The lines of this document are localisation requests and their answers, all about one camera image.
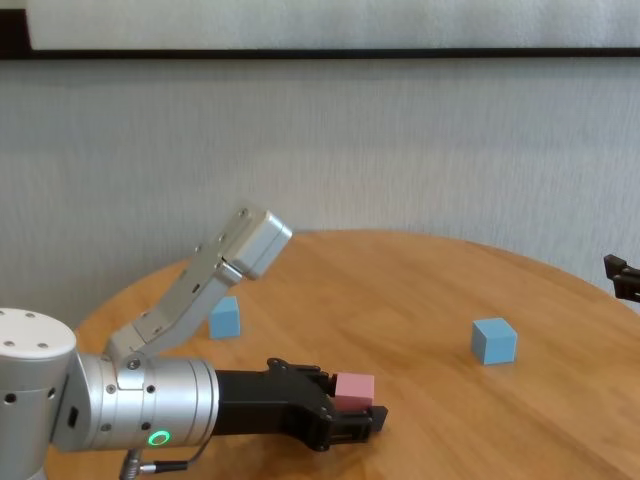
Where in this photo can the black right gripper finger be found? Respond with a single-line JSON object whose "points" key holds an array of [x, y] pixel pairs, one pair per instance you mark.
{"points": [[625, 280]]}

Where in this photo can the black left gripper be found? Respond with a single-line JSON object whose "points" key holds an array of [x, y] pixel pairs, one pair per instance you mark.
{"points": [[270, 400]]}

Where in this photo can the pink cube block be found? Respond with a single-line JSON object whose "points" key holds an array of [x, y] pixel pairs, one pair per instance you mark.
{"points": [[355, 392]]}

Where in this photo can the light blue cube block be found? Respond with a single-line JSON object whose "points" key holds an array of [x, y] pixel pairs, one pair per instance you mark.
{"points": [[226, 320], [495, 342]]}

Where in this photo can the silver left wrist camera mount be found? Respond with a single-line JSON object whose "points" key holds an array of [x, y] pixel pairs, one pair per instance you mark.
{"points": [[255, 245]]}

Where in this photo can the white board with black frame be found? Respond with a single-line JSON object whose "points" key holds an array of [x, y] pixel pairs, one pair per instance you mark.
{"points": [[320, 25]]}

